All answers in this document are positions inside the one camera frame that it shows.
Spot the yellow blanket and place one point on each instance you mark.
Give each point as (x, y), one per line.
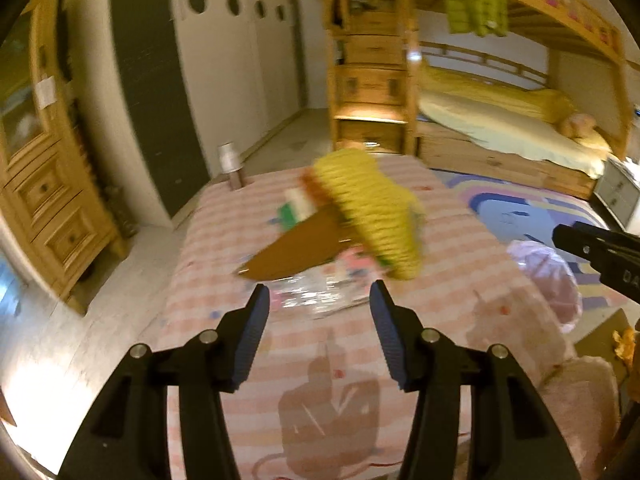
(500, 95)

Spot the small white cabinet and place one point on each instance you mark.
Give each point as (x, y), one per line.
(617, 195)

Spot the green and white packet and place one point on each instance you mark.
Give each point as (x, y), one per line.
(295, 210)

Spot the clear plastic snack packet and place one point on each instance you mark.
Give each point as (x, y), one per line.
(325, 295)

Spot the pale yellow bed sheet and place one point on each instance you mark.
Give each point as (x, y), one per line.
(490, 127)

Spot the wooden staircase drawers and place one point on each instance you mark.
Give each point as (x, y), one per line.
(370, 85)

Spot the white and brown bottle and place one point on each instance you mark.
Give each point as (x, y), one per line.
(231, 162)

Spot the wooden bunk bed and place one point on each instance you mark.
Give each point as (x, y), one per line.
(510, 160)

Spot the white paper tag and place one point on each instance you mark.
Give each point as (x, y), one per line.
(45, 92)

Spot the orange peels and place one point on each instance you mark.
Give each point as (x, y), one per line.
(627, 345)

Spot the pastel rainbow rug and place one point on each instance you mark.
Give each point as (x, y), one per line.
(500, 210)

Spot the yellow foam fruit net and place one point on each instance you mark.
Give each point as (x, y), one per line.
(370, 200)

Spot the tan plush toy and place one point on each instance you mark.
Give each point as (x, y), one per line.
(577, 126)

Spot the pink checked tablecloth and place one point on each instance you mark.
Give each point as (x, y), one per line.
(450, 270)

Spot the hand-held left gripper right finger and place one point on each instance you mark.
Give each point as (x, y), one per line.
(392, 340)

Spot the wooden glass-door cabinet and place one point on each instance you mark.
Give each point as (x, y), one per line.
(55, 210)

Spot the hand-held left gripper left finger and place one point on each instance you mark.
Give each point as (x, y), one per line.
(252, 340)

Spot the orange wrapper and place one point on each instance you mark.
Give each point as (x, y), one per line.
(315, 187)

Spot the wooden stool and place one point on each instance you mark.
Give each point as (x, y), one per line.
(600, 335)

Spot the brown paper bag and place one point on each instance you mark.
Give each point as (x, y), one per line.
(295, 255)

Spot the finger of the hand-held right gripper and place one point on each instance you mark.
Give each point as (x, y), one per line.
(570, 237)

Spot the white wardrobe with portholes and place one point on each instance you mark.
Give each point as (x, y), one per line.
(235, 70)

